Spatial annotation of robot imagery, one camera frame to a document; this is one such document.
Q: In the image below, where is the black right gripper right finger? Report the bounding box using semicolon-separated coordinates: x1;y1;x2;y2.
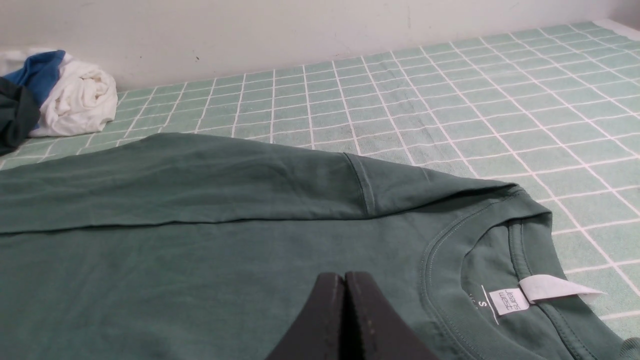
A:
343;272;437;360

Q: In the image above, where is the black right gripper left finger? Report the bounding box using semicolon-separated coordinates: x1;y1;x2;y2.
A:
267;272;345;360

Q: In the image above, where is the green long-sleeved shirt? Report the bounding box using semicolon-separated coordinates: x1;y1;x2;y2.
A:
1;133;639;360

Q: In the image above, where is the green checkered tablecloth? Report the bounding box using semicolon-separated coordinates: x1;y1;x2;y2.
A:
1;20;640;338

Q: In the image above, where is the white crumpled garment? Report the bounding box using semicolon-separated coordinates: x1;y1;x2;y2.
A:
29;54;119;138

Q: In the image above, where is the dark teal crumpled garment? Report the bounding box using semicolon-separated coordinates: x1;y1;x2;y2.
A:
0;77;41;156

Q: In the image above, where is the blue crumpled garment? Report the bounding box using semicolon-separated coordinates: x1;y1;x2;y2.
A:
0;48;66;107

